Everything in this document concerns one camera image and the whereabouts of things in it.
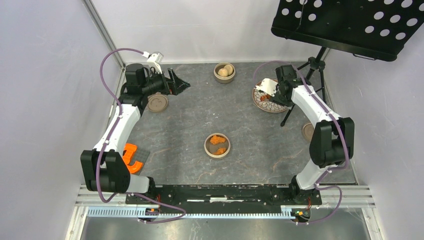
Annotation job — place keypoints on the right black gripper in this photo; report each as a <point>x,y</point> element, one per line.
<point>276,98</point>

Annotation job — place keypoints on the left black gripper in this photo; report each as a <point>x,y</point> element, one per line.
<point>174,86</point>

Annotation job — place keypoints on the brown lid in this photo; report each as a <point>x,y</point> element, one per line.
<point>157,103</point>
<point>308,131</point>

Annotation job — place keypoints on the small sausage piece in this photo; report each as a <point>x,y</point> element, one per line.
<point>264,98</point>

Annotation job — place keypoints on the round bread bun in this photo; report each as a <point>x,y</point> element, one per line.
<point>229,68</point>

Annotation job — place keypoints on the orange fried food piece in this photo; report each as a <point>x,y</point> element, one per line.
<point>220,151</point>

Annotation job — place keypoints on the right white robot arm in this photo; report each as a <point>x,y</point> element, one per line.
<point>332,143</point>

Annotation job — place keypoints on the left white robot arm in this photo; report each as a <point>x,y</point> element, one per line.
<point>103,167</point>

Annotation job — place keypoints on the patterned orange plate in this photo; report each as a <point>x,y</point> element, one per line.
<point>267,106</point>

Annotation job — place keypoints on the far brown bowl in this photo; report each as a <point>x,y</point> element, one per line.
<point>219,79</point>

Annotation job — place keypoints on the brown bowl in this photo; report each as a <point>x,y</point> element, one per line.
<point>210,148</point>
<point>219,79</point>

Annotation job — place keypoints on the near brown bowl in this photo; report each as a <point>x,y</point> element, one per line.
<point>210,148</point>

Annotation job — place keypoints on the grey lego baseplate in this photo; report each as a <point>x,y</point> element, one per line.
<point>142,155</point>

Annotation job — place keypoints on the orange horseshoe toy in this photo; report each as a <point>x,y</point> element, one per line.
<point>133,165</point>

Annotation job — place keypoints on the black music stand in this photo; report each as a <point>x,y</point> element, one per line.
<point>375,30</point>

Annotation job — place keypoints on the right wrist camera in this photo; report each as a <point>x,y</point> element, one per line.
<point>268,86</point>

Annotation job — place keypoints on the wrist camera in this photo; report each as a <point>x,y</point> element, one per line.
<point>154,60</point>
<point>268,86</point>

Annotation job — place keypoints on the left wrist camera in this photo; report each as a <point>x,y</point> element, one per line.
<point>154,60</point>

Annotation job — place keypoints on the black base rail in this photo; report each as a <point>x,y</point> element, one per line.
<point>233,198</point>

